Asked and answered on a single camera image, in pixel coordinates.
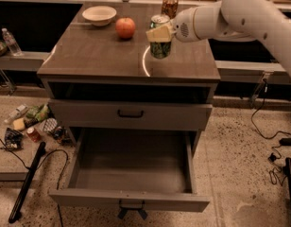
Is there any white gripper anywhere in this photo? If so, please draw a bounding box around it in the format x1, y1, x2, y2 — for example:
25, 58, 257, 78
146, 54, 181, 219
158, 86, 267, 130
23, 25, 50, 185
145, 8, 197, 43

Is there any green soda can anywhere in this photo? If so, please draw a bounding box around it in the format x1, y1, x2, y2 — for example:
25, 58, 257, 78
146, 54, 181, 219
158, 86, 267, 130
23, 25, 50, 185
150, 14, 171, 59

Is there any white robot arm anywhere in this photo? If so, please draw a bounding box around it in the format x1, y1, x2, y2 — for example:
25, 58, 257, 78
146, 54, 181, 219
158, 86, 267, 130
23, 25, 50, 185
146, 0, 291, 78

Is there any orange patterned can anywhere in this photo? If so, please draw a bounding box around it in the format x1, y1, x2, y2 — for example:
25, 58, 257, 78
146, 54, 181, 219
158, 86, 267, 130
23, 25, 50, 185
162, 0, 179, 19

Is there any grey drawer cabinet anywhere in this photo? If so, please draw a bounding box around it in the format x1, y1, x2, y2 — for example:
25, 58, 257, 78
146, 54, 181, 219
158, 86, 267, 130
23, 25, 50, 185
37, 2, 221, 163

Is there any open grey lower drawer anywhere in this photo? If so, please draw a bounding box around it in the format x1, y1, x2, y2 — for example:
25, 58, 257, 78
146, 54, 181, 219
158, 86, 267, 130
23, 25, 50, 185
49, 128, 210, 218

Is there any dark blue can on floor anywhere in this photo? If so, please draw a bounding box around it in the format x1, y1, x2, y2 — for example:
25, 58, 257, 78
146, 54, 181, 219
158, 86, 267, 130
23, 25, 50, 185
53, 127, 72, 146

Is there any small red can on floor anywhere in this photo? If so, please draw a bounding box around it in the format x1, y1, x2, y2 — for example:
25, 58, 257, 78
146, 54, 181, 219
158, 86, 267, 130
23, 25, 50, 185
26, 127, 42, 143

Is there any red apple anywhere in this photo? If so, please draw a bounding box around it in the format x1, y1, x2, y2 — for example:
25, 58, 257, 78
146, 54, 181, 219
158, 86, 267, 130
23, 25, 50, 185
115, 17, 135, 39

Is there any white bowl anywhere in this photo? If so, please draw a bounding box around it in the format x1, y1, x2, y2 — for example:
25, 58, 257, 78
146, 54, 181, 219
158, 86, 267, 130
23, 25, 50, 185
82, 6, 116, 26

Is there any white checkered package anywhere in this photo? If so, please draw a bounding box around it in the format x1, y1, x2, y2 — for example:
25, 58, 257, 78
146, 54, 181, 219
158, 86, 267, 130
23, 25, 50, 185
41, 118, 58, 132

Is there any green snack bag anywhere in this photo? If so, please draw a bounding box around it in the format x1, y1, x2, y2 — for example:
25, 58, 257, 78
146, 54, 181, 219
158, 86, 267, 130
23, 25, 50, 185
24, 104, 50, 128

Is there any clear plastic water bottle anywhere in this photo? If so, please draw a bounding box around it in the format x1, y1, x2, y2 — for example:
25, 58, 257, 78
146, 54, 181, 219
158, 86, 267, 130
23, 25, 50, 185
2, 28, 23, 56

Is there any black power adapter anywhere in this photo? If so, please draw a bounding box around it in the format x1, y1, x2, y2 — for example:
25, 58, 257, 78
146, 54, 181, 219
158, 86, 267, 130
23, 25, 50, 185
280, 138, 291, 147

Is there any plastic bottle on floor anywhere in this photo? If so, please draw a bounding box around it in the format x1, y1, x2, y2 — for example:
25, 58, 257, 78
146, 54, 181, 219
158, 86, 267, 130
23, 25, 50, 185
4, 104, 28, 124

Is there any yellow sponge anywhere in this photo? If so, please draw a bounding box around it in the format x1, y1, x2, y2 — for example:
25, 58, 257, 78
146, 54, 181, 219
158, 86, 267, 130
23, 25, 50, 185
12, 118, 26, 131

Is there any blue patterned snack bag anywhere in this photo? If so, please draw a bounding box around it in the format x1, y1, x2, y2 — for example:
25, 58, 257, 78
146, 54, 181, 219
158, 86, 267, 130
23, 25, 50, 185
2, 128, 24, 150

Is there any black bar on floor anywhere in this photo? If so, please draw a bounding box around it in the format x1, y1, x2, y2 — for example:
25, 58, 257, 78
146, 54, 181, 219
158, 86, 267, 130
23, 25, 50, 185
9, 142, 46, 223

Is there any black cable right floor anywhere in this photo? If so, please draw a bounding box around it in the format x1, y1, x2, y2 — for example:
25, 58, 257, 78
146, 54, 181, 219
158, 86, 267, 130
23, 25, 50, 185
249, 79, 291, 187

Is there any black cable floor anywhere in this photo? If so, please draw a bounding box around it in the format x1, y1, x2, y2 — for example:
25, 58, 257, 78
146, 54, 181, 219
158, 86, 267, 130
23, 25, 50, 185
249, 79, 291, 187
0, 130, 70, 227

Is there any black cable left floor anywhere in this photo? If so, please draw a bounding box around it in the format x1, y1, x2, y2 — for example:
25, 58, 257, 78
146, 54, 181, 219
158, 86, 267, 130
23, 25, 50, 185
0, 130, 70, 227

